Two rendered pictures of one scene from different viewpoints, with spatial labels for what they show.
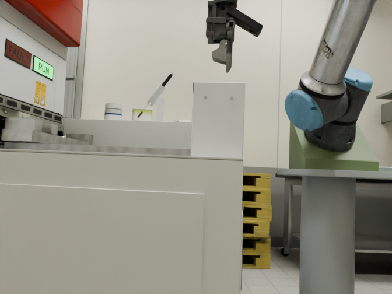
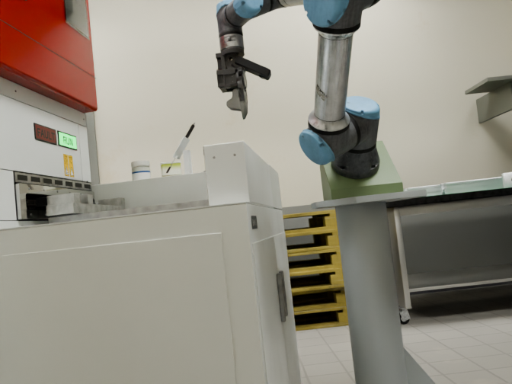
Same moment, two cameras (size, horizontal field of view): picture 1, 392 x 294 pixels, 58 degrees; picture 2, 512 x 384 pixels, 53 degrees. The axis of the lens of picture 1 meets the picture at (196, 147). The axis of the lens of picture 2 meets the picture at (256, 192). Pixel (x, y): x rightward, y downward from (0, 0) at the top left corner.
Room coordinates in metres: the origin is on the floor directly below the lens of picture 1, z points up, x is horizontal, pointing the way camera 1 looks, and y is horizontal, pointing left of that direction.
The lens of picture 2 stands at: (-0.50, -0.11, 0.77)
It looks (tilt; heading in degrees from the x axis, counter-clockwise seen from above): 4 degrees up; 1
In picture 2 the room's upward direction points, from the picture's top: 6 degrees counter-clockwise
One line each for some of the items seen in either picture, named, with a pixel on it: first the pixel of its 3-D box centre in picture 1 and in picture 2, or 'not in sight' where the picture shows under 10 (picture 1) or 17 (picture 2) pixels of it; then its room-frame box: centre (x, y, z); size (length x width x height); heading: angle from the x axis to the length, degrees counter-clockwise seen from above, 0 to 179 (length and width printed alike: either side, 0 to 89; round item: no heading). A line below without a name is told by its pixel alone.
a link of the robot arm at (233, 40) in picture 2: not in sight; (232, 45); (1.03, -0.07, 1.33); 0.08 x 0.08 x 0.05
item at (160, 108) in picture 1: (156, 103); (182, 156); (1.25, 0.15, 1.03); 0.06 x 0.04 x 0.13; 84
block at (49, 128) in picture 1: (41, 128); (77, 200); (0.97, 0.43, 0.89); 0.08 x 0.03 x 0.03; 84
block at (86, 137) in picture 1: (79, 137); (111, 203); (1.21, 0.40, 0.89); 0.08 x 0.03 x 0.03; 84
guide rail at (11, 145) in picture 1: (100, 151); (135, 212); (0.89, 0.24, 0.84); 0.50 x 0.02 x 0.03; 84
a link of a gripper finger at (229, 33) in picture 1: (229, 39); (241, 88); (1.01, -0.08, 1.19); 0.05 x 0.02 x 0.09; 174
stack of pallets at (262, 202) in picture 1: (204, 213); (269, 270); (3.47, -0.11, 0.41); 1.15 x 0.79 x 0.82; 93
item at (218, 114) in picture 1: (223, 136); (244, 182); (0.91, -0.07, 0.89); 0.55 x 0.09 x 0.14; 174
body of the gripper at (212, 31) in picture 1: (221, 22); (232, 71); (1.04, -0.06, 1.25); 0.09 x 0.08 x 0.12; 84
